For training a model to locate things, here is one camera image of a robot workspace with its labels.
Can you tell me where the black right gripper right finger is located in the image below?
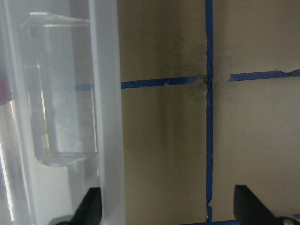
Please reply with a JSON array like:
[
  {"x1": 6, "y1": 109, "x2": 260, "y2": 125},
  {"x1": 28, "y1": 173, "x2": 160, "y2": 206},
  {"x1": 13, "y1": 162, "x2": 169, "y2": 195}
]
[{"x1": 234, "y1": 185, "x2": 281, "y2": 225}]

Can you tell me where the clear plastic box lid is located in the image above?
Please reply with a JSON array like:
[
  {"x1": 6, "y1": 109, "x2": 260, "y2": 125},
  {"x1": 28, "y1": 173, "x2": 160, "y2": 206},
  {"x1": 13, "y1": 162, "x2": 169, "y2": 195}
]
[{"x1": 0, "y1": 0, "x2": 126, "y2": 225}]

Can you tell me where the red block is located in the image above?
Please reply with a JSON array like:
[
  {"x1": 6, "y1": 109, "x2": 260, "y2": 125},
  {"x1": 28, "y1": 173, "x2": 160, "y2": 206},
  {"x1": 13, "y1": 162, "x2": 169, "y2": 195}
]
[{"x1": 0, "y1": 79, "x2": 12, "y2": 105}]

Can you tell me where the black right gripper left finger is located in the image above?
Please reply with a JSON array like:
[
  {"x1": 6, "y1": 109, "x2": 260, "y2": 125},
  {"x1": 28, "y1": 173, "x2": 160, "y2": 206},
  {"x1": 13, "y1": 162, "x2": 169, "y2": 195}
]
[{"x1": 70, "y1": 187, "x2": 102, "y2": 225}]

